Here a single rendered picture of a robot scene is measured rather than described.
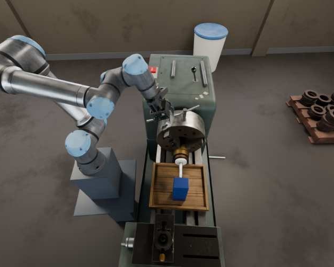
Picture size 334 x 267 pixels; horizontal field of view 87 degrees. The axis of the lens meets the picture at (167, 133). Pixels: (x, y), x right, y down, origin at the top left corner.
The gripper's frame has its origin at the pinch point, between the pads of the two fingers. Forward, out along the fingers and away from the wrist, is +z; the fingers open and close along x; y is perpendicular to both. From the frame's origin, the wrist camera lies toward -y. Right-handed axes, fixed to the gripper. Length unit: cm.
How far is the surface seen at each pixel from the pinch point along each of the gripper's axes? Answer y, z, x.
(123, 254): 53, 33, -37
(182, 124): -8.9, 14.9, 0.9
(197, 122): -13.9, 21.3, 8.5
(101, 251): 48, 102, -110
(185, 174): 6, 49, -8
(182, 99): -28.2, 13.7, 1.8
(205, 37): -241, 83, 18
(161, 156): -9, 45, -25
